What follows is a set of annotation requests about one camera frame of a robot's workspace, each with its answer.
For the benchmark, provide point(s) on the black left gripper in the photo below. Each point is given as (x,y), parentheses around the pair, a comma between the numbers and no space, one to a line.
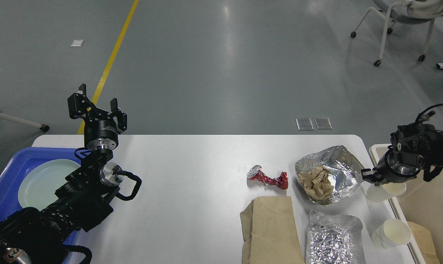
(98,134)

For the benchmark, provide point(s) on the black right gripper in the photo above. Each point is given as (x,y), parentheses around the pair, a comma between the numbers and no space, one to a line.
(388,171)

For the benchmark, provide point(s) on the white paper cup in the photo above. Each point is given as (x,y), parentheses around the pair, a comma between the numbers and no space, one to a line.
(392,233)
(385,191)

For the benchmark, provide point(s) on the light green plate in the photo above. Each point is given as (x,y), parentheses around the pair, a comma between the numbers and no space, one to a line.
(38,187)

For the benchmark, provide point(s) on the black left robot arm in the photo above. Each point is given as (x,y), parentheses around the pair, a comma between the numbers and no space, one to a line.
(33,236)

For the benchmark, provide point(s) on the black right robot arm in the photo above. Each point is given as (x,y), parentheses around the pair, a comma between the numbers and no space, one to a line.
(414,148)

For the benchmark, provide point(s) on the white stand leg with caster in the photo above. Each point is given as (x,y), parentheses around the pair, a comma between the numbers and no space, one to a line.
(41,127)

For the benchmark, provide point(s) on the crumpled brown paper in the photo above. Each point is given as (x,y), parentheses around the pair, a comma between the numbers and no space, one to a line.
(316,183)

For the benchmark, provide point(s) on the beige plastic bin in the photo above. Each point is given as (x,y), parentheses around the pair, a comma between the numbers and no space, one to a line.
(422,204)

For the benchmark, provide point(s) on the white floor marker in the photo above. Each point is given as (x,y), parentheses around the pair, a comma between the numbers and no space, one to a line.
(77,43)

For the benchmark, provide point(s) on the crumpled aluminium foil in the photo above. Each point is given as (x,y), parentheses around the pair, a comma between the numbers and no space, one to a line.
(334,239)

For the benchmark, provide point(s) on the brown paper in bin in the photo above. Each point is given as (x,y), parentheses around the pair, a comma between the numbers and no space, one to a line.
(425,243)

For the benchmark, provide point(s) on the right floor plate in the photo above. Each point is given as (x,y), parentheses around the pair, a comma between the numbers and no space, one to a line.
(323,123)

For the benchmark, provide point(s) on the floor plate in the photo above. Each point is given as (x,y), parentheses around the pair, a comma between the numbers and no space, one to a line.
(323,123)
(304,124)

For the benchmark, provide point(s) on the left floor plate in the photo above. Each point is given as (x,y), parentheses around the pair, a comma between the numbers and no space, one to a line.
(304,124)

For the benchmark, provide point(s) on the brown paper bag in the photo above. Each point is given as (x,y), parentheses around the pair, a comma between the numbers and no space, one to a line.
(269,232)

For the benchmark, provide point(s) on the crushed red can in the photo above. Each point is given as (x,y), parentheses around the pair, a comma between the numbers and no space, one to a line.
(256,173)

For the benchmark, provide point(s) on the blue plastic tray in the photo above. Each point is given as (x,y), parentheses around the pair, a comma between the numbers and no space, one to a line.
(16,170)

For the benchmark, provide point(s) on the white office chair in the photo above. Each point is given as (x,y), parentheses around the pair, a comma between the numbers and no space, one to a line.
(406,12)

